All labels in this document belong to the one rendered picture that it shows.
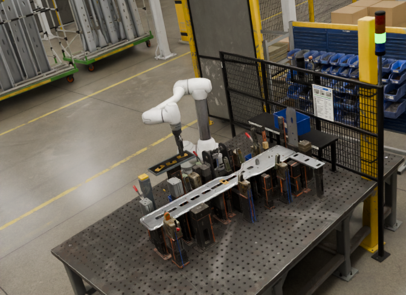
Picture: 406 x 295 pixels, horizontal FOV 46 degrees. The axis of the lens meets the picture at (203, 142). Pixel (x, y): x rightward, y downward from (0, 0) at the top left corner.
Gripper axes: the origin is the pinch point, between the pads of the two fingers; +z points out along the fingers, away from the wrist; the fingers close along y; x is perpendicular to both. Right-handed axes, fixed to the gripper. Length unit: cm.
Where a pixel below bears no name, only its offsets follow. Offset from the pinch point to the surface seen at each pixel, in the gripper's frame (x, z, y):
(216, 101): 141, 79, -251
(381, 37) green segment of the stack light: 130, -71, 78
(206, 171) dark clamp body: 11.1, 15.0, 17.6
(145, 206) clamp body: -44, 15, 32
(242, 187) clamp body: 25, 19, 49
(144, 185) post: -37.8, 10.0, 12.3
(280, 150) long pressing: 78, 20, 19
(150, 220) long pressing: -46, 20, 44
